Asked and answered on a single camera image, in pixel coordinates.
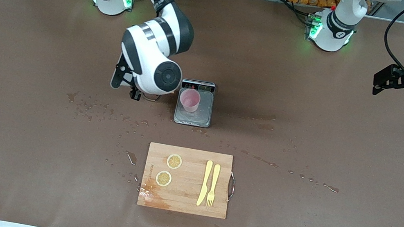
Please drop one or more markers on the pink plastic cup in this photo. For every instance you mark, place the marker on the pink plastic cup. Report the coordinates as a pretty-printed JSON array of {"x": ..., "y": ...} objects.
[{"x": 189, "y": 101}]

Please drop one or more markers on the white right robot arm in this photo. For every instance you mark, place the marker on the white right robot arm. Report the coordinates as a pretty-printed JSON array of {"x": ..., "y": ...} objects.
[{"x": 144, "y": 62}]

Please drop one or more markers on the wooden cutting board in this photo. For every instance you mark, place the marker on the wooden cutting board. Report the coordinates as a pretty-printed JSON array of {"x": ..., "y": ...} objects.
[{"x": 182, "y": 199}]

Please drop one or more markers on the silver digital kitchen scale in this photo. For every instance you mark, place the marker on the silver digital kitchen scale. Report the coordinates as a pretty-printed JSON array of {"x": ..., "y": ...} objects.
[{"x": 204, "y": 110}]

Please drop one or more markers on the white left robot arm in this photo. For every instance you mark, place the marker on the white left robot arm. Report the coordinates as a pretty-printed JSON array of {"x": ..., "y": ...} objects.
[{"x": 332, "y": 32}]

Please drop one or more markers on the yellow lemon slice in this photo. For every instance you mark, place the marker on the yellow lemon slice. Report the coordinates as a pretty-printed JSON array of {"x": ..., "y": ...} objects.
[
  {"x": 163, "y": 178},
  {"x": 174, "y": 161}
]

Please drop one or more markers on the yellow plastic knife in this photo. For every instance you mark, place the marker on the yellow plastic knife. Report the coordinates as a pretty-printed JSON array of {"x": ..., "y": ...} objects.
[{"x": 206, "y": 181}]

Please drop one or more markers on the yellow plastic fork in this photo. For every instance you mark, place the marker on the yellow plastic fork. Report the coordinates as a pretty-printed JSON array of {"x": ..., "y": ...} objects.
[{"x": 214, "y": 178}]

